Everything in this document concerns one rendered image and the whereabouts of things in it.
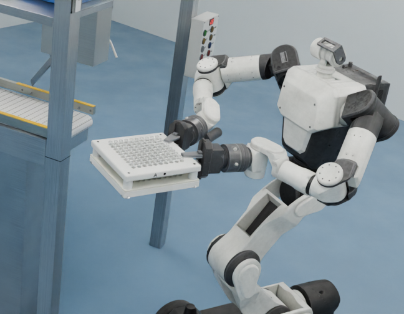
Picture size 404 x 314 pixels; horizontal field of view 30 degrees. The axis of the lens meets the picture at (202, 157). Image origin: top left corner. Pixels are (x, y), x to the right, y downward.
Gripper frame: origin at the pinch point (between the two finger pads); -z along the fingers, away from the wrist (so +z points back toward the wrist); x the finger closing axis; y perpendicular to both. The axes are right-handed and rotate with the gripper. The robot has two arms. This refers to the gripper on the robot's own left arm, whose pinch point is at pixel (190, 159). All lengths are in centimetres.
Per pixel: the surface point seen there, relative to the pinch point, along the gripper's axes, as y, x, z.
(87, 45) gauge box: 61, -15, -17
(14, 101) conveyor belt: 79, 14, -37
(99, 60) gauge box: 61, -10, -12
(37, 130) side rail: 49, 12, -35
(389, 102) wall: 251, 82, 286
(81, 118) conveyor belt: 62, 13, -16
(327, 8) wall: 308, 26, 248
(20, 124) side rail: 54, 12, -40
